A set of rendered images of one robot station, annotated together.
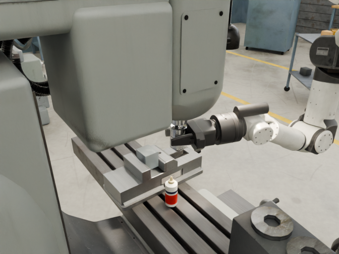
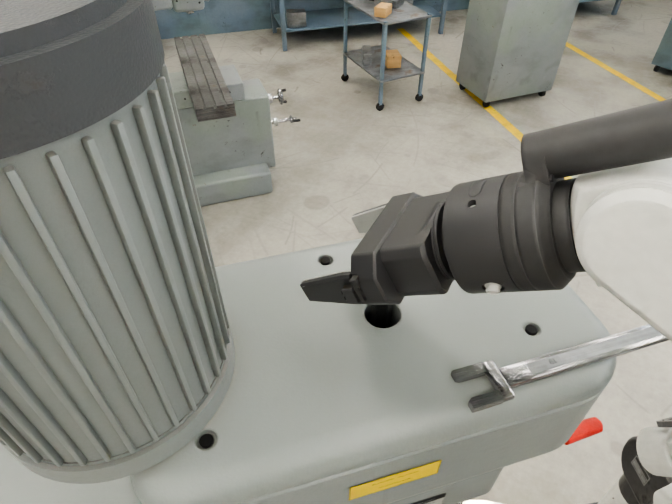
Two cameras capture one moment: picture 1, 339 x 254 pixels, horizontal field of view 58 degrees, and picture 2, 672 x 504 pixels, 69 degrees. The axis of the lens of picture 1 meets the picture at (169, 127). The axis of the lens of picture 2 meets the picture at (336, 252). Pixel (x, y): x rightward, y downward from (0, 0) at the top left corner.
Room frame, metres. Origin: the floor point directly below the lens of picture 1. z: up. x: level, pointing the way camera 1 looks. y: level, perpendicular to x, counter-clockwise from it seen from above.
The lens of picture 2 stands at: (0.41, -0.09, 2.27)
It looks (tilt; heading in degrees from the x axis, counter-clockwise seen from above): 43 degrees down; 19
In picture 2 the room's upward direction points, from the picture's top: straight up
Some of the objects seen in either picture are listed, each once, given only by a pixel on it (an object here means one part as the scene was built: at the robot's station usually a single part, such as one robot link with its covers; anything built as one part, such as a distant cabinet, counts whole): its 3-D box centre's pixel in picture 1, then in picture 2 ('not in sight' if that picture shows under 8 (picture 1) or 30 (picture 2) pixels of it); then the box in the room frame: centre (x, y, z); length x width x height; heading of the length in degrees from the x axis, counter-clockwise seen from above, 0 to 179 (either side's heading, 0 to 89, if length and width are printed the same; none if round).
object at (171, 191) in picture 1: (171, 190); not in sight; (0.76, -0.01, 1.01); 0.04 x 0.04 x 0.11
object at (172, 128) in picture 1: (178, 127); not in sight; (0.73, -0.02, 1.26); 0.05 x 0.05 x 0.01
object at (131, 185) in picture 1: (155, 167); not in sight; (0.89, 0.05, 1.01); 0.35 x 0.15 x 0.11; 127
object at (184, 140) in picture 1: (182, 141); not in sight; (0.70, -0.03, 1.24); 0.06 x 0.02 x 0.03; 107
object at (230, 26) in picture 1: (227, 35); not in sight; (0.87, -0.16, 1.48); 0.07 x 0.07 x 0.06
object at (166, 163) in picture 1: (160, 156); not in sight; (0.90, 0.03, 1.05); 0.12 x 0.06 x 0.04; 37
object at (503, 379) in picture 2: not in sight; (579, 355); (0.74, -0.21, 1.89); 0.24 x 0.04 x 0.01; 127
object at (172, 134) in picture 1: (178, 137); not in sight; (0.73, -0.02, 1.23); 0.05 x 0.05 x 0.06
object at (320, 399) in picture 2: not in sight; (365, 361); (0.72, -0.01, 1.81); 0.47 x 0.26 x 0.16; 126
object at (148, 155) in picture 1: (147, 157); not in sight; (0.87, 0.08, 1.07); 0.06 x 0.05 x 0.06; 37
